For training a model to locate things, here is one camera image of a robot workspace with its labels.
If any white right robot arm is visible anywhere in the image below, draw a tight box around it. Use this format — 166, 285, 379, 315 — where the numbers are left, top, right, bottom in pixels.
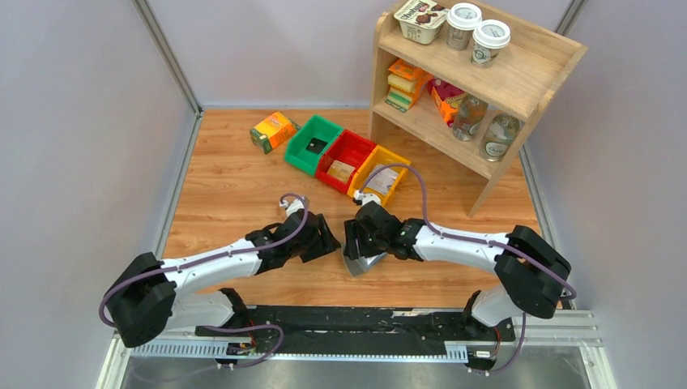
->
343, 202, 572, 340

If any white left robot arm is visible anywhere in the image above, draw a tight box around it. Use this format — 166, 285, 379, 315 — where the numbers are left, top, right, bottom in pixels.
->
105, 209, 341, 348

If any white VIP card in bin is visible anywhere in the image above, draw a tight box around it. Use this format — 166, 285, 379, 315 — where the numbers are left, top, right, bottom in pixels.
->
366, 168, 399, 197

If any gold credit card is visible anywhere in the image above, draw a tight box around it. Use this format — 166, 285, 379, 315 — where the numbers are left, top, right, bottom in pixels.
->
326, 160, 355, 183

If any black credit card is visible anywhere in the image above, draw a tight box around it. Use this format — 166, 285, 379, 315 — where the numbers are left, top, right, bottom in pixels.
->
305, 138, 328, 155

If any yellow plastic bin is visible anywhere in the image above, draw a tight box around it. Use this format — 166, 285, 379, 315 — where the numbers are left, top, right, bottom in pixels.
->
348, 145, 411, 206

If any red plastic bin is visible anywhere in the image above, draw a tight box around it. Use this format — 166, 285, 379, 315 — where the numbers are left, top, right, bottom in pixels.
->
315, 130, 376, 195

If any green plastic bin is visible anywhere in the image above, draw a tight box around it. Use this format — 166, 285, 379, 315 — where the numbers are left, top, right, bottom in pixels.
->
284, 115, 344, 177

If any orange green sponge box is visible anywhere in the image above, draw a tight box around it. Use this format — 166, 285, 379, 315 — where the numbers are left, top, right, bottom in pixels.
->
250, 111, 301, 154

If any red orange snack bag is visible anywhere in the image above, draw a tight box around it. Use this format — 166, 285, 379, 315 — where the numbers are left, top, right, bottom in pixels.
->
426, 77, 467, 128

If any stacked sponge pack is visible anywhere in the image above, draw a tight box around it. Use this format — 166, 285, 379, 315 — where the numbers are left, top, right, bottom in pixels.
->
385, 58, 433, 113

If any left clear glass bottle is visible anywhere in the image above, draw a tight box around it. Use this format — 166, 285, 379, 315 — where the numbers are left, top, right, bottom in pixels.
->
452, 94, 489, 141

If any clear glass bottle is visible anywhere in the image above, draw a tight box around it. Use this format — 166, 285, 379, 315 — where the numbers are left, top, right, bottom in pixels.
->
480, 113, 521, 161
452, 94, 489, 141

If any wooden shelf unit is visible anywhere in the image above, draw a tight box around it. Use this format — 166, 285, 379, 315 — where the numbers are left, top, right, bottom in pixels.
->
368, 0, 589, 219

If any right clear glass bottle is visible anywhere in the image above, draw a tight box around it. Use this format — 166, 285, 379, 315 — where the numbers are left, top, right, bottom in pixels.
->
480, 113, 521, 161

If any right white lidded cup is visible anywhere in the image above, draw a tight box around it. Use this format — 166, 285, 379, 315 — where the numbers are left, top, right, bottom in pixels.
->
471, 19, 511, 68

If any white lidded cup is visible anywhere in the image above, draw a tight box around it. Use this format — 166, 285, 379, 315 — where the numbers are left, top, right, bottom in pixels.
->
446, 2, 482, 51
471, 19, 511, 68

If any left white lidded cup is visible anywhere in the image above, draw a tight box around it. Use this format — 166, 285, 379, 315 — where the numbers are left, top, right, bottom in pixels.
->
446, 2, 482, 51

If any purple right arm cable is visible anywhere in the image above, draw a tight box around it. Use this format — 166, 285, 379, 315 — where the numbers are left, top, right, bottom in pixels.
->
358, 163, 578, 375

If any aluminium rail frame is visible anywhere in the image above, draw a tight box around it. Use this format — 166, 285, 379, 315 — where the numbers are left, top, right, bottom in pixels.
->
97, 306, 616, 388

